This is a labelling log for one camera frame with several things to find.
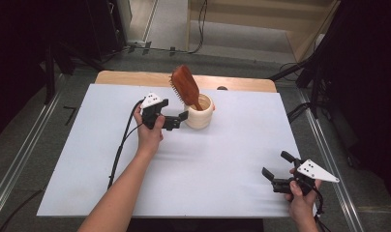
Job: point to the white board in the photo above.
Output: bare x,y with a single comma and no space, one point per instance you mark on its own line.
216,154

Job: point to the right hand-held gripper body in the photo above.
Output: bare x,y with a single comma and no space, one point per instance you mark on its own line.
314,170

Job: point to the black metal stand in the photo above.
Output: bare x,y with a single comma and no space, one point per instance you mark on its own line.
50,74

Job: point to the metal floor rail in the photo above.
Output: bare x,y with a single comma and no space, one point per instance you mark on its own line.
329,154
19,158

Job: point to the person's right hand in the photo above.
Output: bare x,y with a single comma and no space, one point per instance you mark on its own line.
301,204

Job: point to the cream ribbed cup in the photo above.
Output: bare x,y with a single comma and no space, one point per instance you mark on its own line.
200,121

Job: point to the brown wooden hairbrush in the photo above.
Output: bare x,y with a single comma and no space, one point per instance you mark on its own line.
185,85

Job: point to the dark clothing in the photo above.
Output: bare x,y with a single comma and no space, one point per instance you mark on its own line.
196,226

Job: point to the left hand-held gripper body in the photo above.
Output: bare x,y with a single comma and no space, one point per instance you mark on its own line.
151,100

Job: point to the light wooden table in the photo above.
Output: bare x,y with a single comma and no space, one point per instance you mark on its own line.
135,79

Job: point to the person's left hand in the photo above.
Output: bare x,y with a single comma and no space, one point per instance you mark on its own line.
149,140

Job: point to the light wooden cabinet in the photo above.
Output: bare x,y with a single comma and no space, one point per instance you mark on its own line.
267,16

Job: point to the black cabinet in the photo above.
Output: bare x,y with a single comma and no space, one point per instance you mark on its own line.
105,25

